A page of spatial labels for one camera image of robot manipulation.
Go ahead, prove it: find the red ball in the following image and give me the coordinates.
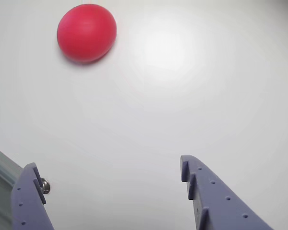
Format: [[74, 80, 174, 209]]
[[57, 4, 118, 64]]

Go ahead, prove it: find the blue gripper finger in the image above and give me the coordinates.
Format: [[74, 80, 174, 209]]
[[11, 162, 56, 230], [180, 154, 276, 230]]

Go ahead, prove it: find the small shiny metal knob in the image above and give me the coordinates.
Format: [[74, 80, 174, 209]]
[[40, 178, 51, 195]]

